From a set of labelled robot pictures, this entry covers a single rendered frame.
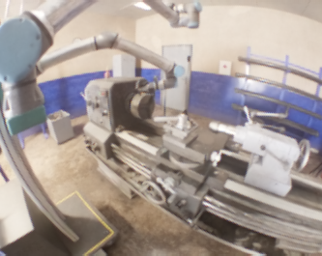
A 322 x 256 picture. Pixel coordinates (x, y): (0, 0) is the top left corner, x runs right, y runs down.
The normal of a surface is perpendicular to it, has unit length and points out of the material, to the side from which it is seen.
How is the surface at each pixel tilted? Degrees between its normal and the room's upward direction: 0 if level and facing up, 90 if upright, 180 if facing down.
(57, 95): 90
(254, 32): 90
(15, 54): 93
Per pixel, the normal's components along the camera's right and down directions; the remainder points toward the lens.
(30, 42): 0.76, 0.35
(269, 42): -0.62, 0.33
